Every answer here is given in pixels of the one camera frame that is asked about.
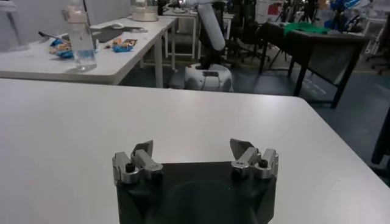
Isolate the dark grey laptop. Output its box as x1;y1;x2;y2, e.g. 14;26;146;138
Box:
91;27;123;43

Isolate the black office chair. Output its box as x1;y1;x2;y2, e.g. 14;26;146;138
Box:
370;108;390;180
228;0;271;61

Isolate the white humanoid robot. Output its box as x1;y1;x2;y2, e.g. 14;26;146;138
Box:
184;0;234;92

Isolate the clear plastic water bottle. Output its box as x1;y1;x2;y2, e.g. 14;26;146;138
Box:
62;0;98;71

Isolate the blue and yellow snack packet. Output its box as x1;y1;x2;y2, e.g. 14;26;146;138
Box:
112;44;134;53

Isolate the small yellow snack packet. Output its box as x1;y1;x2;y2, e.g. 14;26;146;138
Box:
105;38;122;49

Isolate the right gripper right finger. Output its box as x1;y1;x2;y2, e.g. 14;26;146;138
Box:
230;138;280;180

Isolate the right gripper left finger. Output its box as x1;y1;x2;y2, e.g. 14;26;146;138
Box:
112;139;164;185

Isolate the green cloth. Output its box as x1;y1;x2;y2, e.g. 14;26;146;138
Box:
282;21;332;36

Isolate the clear tumbler white lid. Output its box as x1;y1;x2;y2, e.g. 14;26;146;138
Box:
0;0;30;52

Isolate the black table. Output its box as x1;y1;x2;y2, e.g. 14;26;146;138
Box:
258;21;371;109

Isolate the white desk with snacks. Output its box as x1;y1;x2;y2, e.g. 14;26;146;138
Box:
0;15;179;89

